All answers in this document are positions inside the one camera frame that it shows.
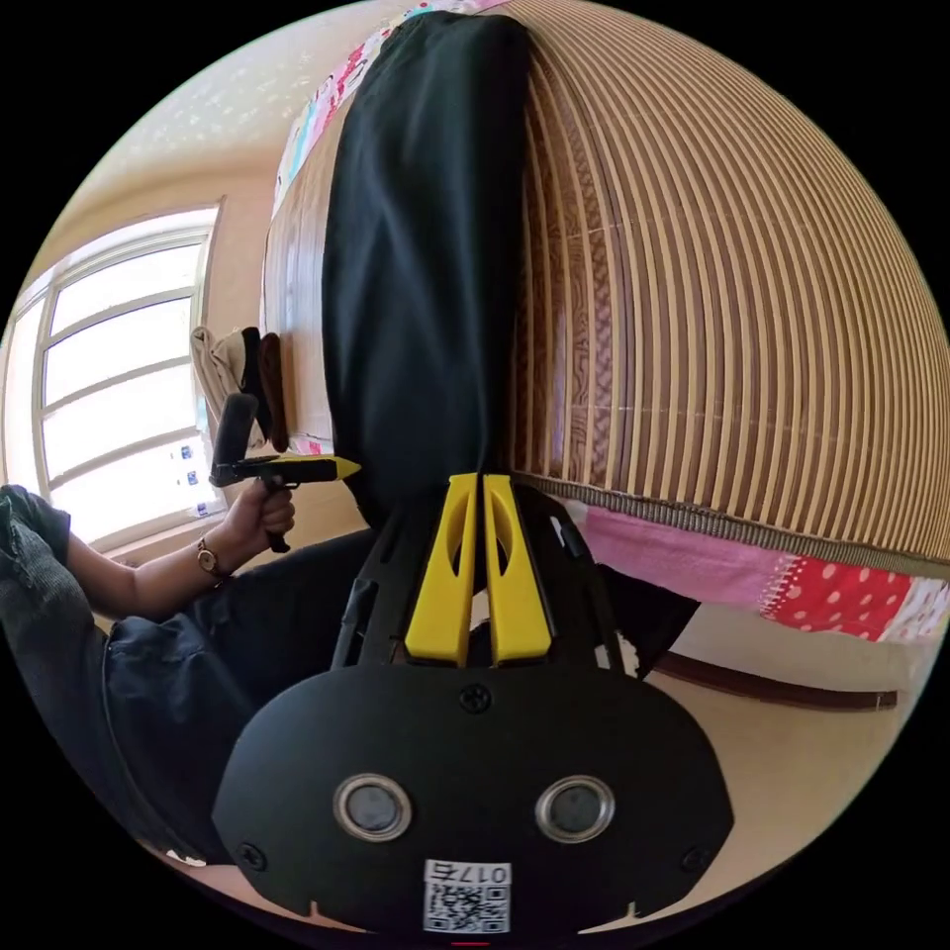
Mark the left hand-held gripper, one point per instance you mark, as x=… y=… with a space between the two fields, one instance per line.
x=256 y=479

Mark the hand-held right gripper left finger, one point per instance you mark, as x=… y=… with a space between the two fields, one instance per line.
x=438 y=594

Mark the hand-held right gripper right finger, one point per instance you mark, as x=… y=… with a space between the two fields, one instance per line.
x=519 y=601

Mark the black pants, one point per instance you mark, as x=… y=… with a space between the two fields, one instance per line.
x=423 y=260

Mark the person's left forearm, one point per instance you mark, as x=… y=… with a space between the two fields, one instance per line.
x=159 y=582

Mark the person's left hand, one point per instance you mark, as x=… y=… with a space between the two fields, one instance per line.
x=260 y=516

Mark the pile of clothes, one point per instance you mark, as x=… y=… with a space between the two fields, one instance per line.
x=248 y=386

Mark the window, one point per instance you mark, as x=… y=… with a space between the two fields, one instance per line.
x=119 y=371

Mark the person's body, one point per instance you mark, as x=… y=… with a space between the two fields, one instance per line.
x=148 y=668

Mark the bed with woven mat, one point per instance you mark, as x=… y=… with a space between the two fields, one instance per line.
x=742 y=297

